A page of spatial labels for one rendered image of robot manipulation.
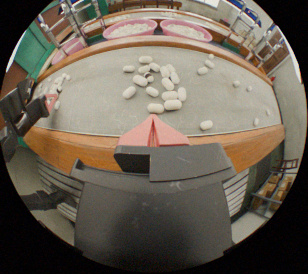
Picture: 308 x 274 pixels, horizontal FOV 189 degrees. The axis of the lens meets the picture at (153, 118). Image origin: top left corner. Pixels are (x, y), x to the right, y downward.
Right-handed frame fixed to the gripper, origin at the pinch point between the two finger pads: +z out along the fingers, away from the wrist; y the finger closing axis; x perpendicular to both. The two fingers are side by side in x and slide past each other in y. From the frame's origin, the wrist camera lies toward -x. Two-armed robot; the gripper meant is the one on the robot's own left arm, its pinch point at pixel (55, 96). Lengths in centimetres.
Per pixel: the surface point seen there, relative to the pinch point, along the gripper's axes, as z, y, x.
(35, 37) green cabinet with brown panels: 17, 51, -51
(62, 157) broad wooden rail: -14.9, -11.3, 12.2
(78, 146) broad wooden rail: -11.8, -18.6, 9.4
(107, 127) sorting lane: -6.4, -25.1, 7.9
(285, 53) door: 86, -457, -178
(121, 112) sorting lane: -3.9, -28.5, 5.7
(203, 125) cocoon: -7.6, -46.4, 6.5
